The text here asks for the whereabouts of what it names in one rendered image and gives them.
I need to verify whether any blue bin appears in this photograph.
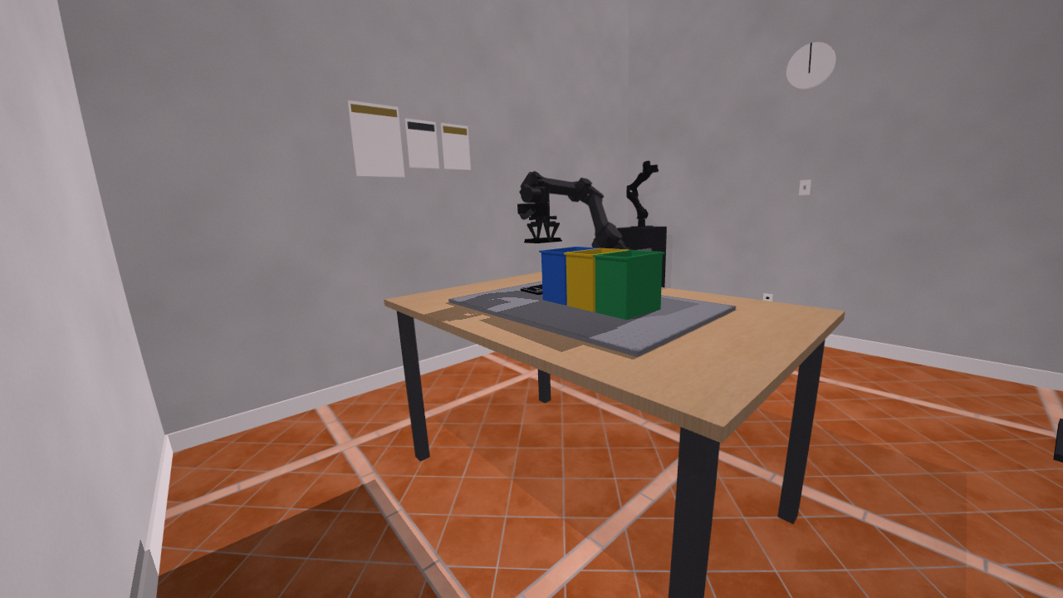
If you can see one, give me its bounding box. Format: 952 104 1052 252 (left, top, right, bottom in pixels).
541 247 593 305

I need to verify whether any green open bin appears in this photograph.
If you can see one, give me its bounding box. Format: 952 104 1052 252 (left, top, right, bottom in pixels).
595 250 665 320

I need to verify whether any yellow open bin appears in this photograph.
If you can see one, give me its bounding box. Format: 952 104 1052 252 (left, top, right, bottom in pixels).
566 247 624 311

